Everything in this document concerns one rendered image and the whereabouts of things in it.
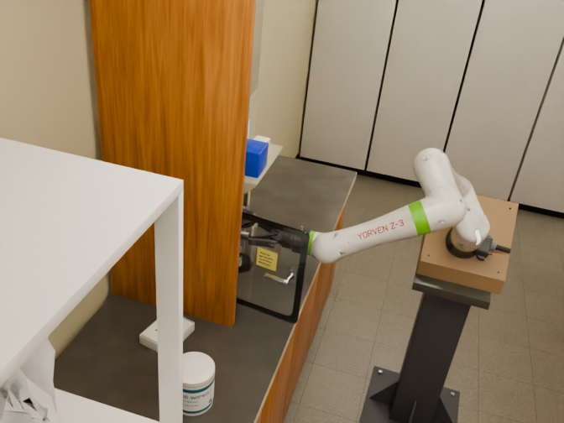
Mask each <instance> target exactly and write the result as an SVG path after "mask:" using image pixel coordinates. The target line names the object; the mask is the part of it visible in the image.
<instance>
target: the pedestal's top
mask: <svg viewBox="0 0 564 423"><path fill-rule="evenodd" d="M416 270H417V267H416ZM412 290H417V291H420V292H424V293H427V294H430V295H435V296H439V297H442V298H445V299H448V300H454V301H457V302H461V303H463V304H467V305H470V306H476V307H479V308H482V309H485V310H488V308H489V306H490V302H491V292H488V291H485V290H479V289H475V288H472V287H468V286H465V285H459V284H455V283H452V282H448V281H445V280H441V279H435V278H432V277H427V276H424V275H420V274H417V273H416V271H415V277H414V281H413V285H412Z"/></svg>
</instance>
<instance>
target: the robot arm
mask: <svg viewBox="0 0 564 423"><path fill-rule="evenodd" d="M413 171H414V173H415V176H416V178H417V180H418V181H419V183H420V186H421V188H422V190H423V192H424V195H425V198H423V199H421V200H418V201H415V202H413V203H410V204H409V205H406V206H403V207H401V208H399V209H397V210H395V211H392V212H390V213H388V214H385V215H383V216H381V217H378V218H375V219H373V220H371V221H368V222H364V223H361V224H358V225H356V226H353V227H347V228H344V229H341V230H337V231H333V232H325V233H323V232H314V231H311V230H306V229H304V228H303V226H301V227H298V228H296V229H299V230H301V231H304V232H307V233H308V234H309V236H310V241H309V247H308V253H307V255H310V256H313V257H314V258H315V259H316V260H317V261H318V262H320V263H323V264H331V263H335V262H337V261H339V260H340V259H343V258H345V257H347V256H349V255H351V254H354V253H357V252H360V251H362V250H364V249H367V248H371V247H375V246H378V245H380V244H384V243H390V242H393V241H397V240H401V239H406V238H412V237H417V236H420V235H424V234H427V233H431V232H436V231H440V230H442V229H446V228H449V227H452V228H451V229H450V230H449V232H448V233H447V235H446V247H447V249H448V251H449V252H450V253H451V254H452V255H453V256H455V257H457V258H460V259H470V258H472V257H473V256H475V255H476V256H477V258H478V260H481V261H484V260H485V259H486V258H487V256H488V255H493V254H492V253H490V252H489V251H490V250H491V251H494V250H495V249H497V250H499V251H502V252H505V253H510V251H511V248H506V247H504V246H501V245H498V244H497V242H495V241H493V239H492V238H491V236H489V235H488V234H489V231H490V224H489V221H488V219H487V217H486V215H485V214H484V212H483V210H482V208H481V206H480V204H479V202H478V198H477V196H476V194H475V191H474V189H473V186H472V184H471V183H470V181H469V180H467V179H466V178H464V177H461V176H460V175H459V174H457V173H456V172H455V170H454V169H453V168H452V166H451V164H450V161H449V159H448V157H447V155H446V154H445V153H444V152H443V151H441V150H439V149H435V148H428V149H424V150H422V151H420V152H419V153H418V154H417V155H416V157H415V159H414V162H413Z"/></svg>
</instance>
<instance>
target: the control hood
mask: <svg viewBox="0 0 564 423"><path fill-rule="evenodd" d="M282 149H283V146H279V145H276V144H270V145H269V154H268V158H267V166H266V167H265V169H264V170H263V172H262V173H261V174H260V176H259V177H258V178H254V177H250V176H246V175H245V176H244V188H243V194H246V193H247V192H249V191H250V190H252V189H253V188H255V187H256V186H257V184H258V183H259V182H260V181H261V179H262V178H263V176H264V174H265V173H266V172H267V170H268V169H269V167H270V166H271V165H272V164H273V162H274V161H275V159H276V158H277V156H278V155H279V153H280V152H281V150H282Z"/></svg>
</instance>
